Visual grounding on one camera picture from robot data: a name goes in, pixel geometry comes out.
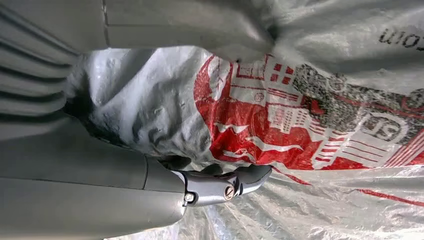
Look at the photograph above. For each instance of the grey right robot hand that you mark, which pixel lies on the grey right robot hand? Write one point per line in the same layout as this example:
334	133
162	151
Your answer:
82	198

